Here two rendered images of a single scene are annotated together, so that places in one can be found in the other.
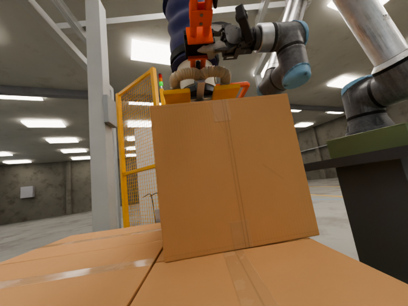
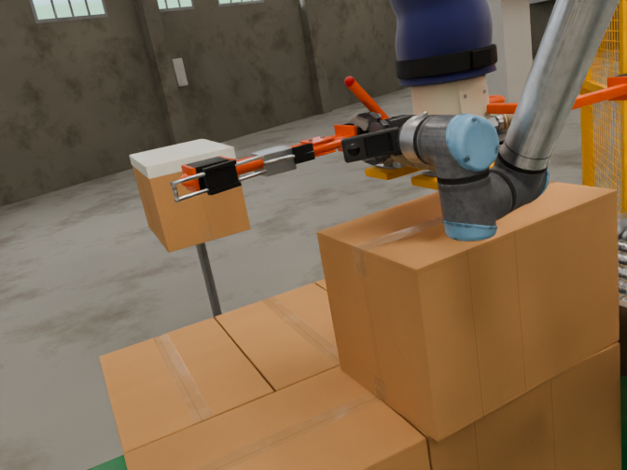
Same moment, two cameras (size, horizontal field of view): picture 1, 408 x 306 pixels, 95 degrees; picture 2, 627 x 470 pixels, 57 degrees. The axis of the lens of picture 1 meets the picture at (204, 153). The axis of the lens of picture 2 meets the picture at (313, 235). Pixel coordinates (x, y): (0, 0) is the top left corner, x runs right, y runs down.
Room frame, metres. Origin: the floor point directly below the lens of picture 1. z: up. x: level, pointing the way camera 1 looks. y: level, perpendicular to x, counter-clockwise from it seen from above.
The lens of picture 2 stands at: (0.00, -1.17, 1.37)
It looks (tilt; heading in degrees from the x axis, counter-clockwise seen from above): 17 degrees down; 70
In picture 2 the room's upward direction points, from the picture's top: 10 degrees counter-clockwise
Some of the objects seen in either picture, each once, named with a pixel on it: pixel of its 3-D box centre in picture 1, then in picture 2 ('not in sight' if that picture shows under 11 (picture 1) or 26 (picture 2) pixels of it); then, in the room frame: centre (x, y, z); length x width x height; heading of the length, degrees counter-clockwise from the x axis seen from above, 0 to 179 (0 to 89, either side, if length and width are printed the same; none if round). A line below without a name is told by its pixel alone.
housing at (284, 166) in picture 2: not in sight; (273, 160); (0.35, -0.05, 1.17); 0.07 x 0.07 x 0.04; 5
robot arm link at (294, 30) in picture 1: (285, 37); (456, 143); (0.59, -0.34, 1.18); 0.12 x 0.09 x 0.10; 95
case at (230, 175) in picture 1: (216, 175); (468, 286); (0.80, -0.04, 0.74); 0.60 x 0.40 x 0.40; 6
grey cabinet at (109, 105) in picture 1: (110, 112); not in sight; (1.88, 0.93, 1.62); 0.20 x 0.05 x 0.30; 3
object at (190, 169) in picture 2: not in sight; (209, 173); (0.21, -0.06, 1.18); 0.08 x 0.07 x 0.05; 5
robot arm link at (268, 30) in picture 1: (261, 37); (424, 137); (0.58, -0.25, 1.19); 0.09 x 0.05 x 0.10; 5
